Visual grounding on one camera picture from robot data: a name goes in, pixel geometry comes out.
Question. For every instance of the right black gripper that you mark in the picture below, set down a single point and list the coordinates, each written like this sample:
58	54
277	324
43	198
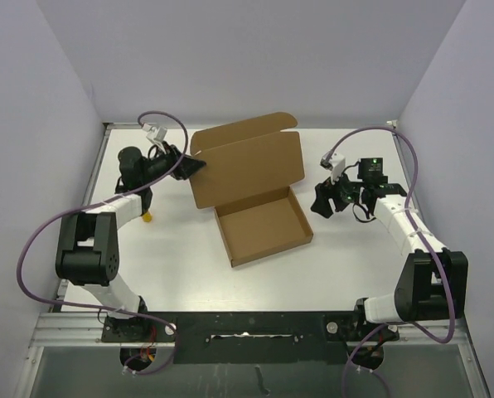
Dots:
325	191

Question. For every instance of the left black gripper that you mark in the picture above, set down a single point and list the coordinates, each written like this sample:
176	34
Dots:
186	167

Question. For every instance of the brown cardboard box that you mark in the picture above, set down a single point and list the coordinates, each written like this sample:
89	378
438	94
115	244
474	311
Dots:
250	168

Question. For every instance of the small yellow cylinder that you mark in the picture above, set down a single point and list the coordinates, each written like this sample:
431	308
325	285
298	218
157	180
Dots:
147	217

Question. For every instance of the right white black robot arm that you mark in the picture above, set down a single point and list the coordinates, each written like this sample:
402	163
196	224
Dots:
432	284

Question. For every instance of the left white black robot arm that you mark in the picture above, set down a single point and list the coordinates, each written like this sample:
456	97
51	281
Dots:
88	247

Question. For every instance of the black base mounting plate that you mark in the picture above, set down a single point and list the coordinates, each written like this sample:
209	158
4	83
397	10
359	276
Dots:
241	338

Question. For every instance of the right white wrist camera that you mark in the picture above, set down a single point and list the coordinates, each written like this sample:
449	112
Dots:
335	163

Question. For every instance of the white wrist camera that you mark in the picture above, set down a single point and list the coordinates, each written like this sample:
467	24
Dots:
154	134
335	163

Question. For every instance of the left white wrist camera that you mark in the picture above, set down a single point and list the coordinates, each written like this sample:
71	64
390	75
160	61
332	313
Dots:
154	134

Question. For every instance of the aluminium table frame rail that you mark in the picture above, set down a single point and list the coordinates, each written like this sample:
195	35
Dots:
245	171

